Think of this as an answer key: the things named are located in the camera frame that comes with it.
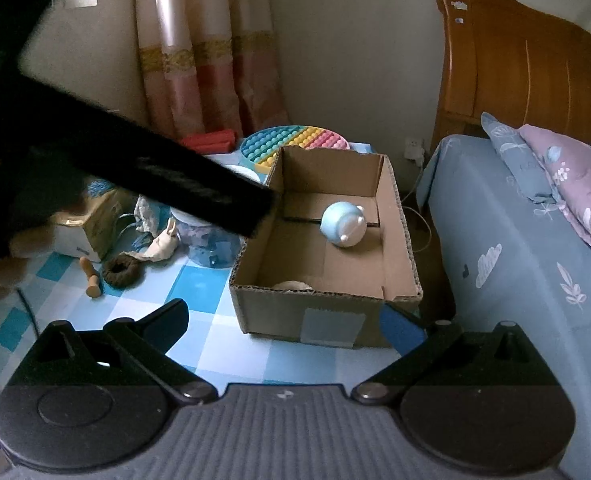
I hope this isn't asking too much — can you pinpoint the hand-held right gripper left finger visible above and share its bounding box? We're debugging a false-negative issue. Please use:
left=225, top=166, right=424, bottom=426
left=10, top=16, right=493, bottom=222
left=6, top=299, right=216, bottom=406

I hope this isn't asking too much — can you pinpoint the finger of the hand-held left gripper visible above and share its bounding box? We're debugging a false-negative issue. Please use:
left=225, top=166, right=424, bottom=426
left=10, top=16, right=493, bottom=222
left=90, top=120, right=274, bottom=237

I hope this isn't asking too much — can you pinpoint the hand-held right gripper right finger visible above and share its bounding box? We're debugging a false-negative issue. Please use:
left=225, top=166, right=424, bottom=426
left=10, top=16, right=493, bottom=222
left=353, top=305, right=561, bottom=406

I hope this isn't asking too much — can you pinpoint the cardboard box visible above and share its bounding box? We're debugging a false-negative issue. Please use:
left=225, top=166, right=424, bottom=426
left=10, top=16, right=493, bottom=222
left=229, top=145, right=423, bottom=350

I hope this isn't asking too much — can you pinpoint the person's left hand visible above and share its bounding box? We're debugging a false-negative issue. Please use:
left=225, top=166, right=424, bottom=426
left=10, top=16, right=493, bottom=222
left=0, top=222, right=59, bottom=303

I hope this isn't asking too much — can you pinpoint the long red object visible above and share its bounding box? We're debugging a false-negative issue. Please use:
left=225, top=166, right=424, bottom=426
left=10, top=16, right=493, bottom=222
left=180, top=129, right=237, bottom=153

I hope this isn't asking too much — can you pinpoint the white round dish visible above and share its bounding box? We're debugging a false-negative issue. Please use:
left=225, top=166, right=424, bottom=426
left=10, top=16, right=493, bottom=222
left=223, top=164, right=262, bottom=186

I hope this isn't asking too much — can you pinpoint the blue checkered tablecloth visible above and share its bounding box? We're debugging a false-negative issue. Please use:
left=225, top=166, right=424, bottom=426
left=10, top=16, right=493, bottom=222
left=0, top=137, right=416, bottom=401

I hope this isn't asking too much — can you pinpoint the crumpled pale blue cloth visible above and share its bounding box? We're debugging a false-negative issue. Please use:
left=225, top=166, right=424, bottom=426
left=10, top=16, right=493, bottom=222
left=134, top=192, right=162, bottom=235

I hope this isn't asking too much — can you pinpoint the clear plastic jar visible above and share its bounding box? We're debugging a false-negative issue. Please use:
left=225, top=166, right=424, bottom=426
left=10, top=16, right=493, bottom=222
left=170, top=207, right=249, bottom=268

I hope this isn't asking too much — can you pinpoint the small white rabbit plush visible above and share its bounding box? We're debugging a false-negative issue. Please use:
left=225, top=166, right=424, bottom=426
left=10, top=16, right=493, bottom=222
left=146, top=217, right=181, bottom=263

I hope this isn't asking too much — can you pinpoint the brown fuzzy hair scrunchie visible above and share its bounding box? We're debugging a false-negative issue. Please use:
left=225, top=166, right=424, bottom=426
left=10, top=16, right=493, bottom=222
left=102, top=255, right=144, bottom=290

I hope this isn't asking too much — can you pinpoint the round rainbow bubble toy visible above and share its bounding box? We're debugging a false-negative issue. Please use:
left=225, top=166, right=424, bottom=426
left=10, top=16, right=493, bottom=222
left=240, top=126, right=350, bottom=175

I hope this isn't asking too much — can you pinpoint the small wooden peg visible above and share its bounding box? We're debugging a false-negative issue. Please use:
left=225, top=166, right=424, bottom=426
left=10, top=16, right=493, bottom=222
left=79, top=256, right=102, bottom=299

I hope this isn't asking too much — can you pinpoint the teal fuzzy cloth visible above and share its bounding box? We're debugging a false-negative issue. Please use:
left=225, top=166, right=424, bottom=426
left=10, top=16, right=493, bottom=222
left=86, top=179, right=122, bottom=200

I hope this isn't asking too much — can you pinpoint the yellow-brown carton box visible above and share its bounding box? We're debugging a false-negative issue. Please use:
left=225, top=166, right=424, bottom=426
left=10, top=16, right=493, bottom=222
left=50, top=187, right=139, bottom=263

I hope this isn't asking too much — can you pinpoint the bed with blue floral sheet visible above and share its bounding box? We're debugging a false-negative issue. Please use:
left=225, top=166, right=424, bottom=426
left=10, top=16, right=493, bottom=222
left=415, top=132, right=591, bottom=480

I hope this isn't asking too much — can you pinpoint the pink striped curtain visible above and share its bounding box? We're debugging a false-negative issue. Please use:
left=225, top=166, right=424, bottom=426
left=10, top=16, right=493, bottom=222
left=134, top=0, right=289, bottom=141

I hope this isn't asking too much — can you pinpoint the blue floral pillow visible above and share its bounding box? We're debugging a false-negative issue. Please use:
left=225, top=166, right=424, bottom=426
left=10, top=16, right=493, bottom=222
left=480, top=111, right=591, bottom=211

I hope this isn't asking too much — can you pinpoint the purple floral pillow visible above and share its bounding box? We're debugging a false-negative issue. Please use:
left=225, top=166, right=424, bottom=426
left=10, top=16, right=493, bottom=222
left=518, top=124, right=591, bottom=283

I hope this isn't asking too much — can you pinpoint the wooden bed headboard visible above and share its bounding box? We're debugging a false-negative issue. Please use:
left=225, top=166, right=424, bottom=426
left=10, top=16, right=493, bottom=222
left=428, top=0, right=591, bottom=156

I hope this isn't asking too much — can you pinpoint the thin white cable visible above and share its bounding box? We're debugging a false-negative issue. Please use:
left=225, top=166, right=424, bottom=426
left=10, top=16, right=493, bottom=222
left=400, top=162, right=433, bottom=256

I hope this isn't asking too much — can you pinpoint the black cable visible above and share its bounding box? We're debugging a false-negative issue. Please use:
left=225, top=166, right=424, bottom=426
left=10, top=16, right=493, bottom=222
left=13, top=287, right=44, bottom=336

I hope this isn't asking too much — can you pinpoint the white wall socket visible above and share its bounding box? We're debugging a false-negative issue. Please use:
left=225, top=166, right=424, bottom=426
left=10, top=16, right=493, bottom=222
left=404, top=136, right=426, bottom=166

